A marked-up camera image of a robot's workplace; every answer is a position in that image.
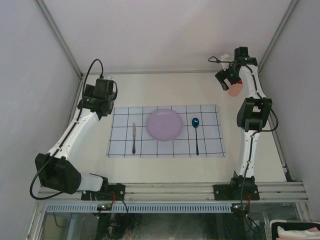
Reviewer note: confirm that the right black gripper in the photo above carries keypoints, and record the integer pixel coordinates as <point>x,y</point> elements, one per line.
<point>223,75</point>

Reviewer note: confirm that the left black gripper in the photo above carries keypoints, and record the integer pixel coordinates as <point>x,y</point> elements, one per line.
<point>112,98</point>

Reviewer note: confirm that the pink plastic cup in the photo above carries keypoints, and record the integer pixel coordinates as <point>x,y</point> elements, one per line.
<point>235,89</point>

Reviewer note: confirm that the silver table knife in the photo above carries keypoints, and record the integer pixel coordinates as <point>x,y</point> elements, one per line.
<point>134,130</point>

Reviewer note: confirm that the blue metallic spoon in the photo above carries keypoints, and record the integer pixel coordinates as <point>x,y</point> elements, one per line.
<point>195,123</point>

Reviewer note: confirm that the purple plastic plate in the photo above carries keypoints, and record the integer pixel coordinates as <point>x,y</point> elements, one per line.
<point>164,125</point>

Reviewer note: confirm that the blue checkered cloth placemat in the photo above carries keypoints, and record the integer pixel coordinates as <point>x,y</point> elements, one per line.
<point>210,135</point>

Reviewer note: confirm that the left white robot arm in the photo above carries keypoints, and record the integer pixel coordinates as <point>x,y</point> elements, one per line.
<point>56,169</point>

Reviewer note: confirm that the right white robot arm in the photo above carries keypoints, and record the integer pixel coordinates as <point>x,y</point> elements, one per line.
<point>251,118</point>

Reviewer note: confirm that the grey bin with cloths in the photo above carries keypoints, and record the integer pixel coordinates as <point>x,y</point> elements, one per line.
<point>292,230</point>

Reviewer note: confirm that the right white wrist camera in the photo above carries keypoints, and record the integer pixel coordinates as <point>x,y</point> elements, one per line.
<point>225,61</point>

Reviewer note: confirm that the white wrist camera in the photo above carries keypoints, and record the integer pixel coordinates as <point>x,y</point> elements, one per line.
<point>225,61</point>
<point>109,78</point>

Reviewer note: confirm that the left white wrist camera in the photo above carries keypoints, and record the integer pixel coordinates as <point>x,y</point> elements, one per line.
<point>109,78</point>

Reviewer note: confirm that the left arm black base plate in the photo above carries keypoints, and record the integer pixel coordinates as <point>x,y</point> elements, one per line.
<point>112,192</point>

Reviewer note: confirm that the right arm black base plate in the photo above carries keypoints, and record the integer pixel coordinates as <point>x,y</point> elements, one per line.
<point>226,192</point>

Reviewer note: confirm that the aluminium front frame rail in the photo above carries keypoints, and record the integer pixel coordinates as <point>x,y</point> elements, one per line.
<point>268,192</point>

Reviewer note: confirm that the blue slotted cable duct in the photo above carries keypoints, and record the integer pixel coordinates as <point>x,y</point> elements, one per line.
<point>137,208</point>

